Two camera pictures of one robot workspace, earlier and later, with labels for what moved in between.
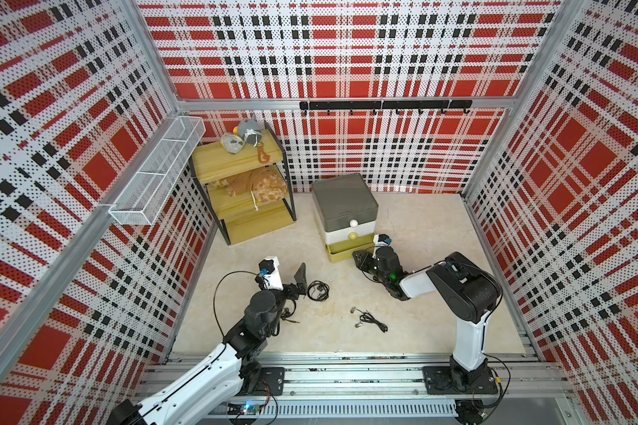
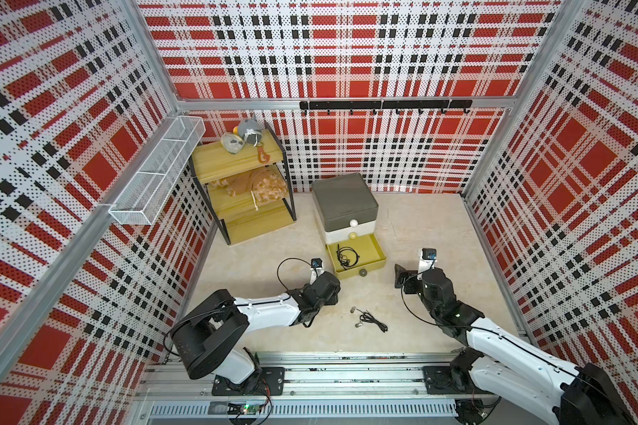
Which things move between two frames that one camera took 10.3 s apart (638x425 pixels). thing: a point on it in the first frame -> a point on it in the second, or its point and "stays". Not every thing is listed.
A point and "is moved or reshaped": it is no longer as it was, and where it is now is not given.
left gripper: x=300 y=287 -> x=333 y=299
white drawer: x=369 y=228 stays
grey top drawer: x=339 y=200 stays
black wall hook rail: x=419 y=105 stays
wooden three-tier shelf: x=248 y=193 stays
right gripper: x=364 y=258 -> x=400 y=278
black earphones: x=286 y=312 is moved or reshaped
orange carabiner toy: x=263 y=158 stays
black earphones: x=367 y=317 stays
